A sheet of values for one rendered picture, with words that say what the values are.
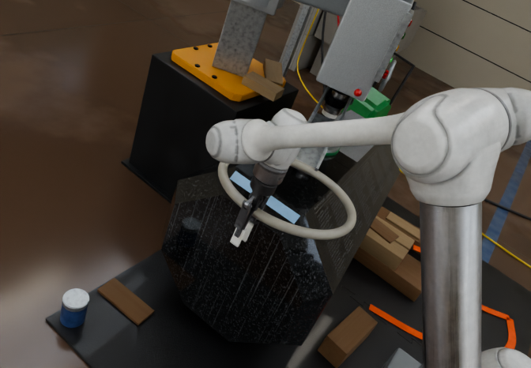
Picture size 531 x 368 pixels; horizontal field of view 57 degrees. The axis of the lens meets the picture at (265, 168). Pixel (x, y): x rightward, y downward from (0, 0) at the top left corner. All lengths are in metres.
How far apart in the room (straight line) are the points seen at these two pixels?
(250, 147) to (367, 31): 0.94
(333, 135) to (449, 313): 0.44
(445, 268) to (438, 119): 0.26
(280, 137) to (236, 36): 1.51
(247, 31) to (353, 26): 0.75
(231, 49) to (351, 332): 1.52
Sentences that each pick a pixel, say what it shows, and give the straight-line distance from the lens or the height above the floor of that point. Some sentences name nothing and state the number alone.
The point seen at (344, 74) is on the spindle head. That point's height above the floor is 1.18.
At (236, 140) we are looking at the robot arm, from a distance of 1.16.
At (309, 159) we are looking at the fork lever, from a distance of 1.89.
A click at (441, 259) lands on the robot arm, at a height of 1.38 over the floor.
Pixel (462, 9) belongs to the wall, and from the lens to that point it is 6.86.
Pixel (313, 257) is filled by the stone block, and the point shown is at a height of 0.68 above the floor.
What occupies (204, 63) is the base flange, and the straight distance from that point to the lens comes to 2.66.
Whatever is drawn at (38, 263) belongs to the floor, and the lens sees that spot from 2.46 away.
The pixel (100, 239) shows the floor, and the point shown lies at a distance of 2.58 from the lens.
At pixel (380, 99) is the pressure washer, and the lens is 3.74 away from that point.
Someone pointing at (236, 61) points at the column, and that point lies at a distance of 2.62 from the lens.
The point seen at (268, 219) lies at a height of 0.97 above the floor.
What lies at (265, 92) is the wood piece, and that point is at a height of 0.81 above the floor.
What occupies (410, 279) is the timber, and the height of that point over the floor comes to 0.11.
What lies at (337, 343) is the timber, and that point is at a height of 0.13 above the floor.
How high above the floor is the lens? 1.84
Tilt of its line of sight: 33 degrees down
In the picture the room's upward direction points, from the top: 22 degrees clockwise
